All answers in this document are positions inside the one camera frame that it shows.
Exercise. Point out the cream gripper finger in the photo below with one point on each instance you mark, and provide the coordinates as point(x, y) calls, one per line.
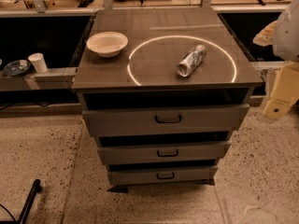
point(265, 37)
point(284, 93)

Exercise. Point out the grey drawer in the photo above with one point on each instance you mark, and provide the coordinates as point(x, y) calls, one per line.
point(163, 153)
point(168, 175)
point(164, 120)

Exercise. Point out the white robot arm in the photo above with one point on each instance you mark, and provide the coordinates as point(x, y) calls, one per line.
point(283, 36)

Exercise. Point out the grey drawer cabinet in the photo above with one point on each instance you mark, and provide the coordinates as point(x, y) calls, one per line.
point(144, 74)

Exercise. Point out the crushed silver can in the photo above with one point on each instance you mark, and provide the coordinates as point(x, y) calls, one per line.
point(191, 60)

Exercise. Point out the white bowl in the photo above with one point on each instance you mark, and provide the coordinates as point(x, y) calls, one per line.
point(107, 44)

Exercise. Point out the white paper cup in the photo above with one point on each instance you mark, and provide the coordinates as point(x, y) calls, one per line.
point(37, 60)

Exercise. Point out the black bar on floor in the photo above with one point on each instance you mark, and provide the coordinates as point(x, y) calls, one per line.
point(35, 189)

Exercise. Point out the grey metal shelf rail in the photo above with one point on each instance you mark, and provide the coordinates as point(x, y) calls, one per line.
point(53, 79)

